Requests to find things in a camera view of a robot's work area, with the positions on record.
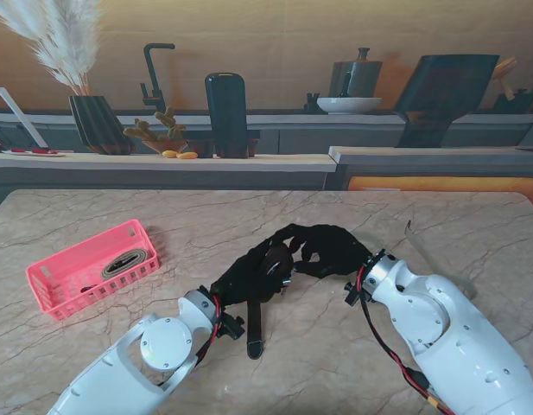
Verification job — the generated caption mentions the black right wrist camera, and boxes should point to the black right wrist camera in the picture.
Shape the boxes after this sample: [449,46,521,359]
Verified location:
[343,280,363,307]

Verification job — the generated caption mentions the white pampas grass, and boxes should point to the white pampas grass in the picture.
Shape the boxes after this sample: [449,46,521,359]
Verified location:
[0,0,102,97]

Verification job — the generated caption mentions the plate with red slices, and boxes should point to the plate with red slices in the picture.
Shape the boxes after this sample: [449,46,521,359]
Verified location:
[1,147,67,157]

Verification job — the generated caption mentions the red black arm cables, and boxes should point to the red black arm cables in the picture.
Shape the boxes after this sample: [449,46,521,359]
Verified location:
[355,265,455,415]
[157,293,226,388]

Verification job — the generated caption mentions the beige braided belt black leather ends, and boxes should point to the beige braided belt black leather ends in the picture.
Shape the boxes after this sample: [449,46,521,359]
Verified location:
[79,247,149,296]

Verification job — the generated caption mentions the dark ribbed vase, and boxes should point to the dark ribbed vase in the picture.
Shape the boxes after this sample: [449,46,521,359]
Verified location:
[68,94,136,156]

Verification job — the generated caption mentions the black kitchen faucet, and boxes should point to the black kitchen faucet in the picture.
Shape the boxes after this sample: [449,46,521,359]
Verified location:
[139,42,176,114]

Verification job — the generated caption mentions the grey counter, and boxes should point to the grey counter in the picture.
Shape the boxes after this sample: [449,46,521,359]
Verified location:
[328,145,533,192]

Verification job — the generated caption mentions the white speckled bowl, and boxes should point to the white speckled bowl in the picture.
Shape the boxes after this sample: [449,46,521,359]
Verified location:
[316,96,384,115]

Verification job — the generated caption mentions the grey pot with lid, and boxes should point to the grey pot with lid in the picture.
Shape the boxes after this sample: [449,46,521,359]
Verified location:
[328,47,384,99]

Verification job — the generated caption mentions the red black left arm cables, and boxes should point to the red black left arm cables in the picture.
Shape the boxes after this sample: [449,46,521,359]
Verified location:
[157,293,226,388]

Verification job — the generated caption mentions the dark brown webbing belt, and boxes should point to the dark brown webbing belt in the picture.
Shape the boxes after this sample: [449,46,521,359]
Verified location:
[244,242,295,360]

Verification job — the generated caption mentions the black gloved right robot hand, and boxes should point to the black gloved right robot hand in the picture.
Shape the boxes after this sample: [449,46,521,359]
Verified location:
[265,223,375,280]

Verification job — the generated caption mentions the cactus plant in bowl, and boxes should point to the cactus plant in bowl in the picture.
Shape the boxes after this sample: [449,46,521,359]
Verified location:
[122,106,188,155]

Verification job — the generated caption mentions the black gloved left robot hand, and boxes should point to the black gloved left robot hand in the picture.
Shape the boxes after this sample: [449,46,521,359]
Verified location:
[209,240,294,307]

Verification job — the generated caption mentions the pink plastic storage basket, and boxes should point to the pink plastic storage basket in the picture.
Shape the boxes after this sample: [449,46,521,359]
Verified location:
[26,219,162,322]

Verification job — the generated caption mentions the white leaning board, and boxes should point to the white leaning board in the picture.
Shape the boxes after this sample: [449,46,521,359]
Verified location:
[0,86,48,150]

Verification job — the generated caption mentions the red black right arm cables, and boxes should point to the red black right arm cables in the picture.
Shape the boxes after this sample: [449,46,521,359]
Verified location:
[355,265,455,415]

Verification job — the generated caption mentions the dark utensil holder with utensils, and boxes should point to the dark utensil holder with utensils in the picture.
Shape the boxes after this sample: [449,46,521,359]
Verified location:
[492,55,533,114]

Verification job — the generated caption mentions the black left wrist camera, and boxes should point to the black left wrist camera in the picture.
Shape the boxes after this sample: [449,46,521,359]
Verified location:
[218,315,246,342]

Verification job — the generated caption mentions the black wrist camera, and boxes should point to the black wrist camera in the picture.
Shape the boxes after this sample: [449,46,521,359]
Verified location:
[218,315,246,342]
[343,280,363,307]

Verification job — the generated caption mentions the tall dark canister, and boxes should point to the tall dark canister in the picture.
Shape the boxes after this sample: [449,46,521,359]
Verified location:
[204,72,250,159]

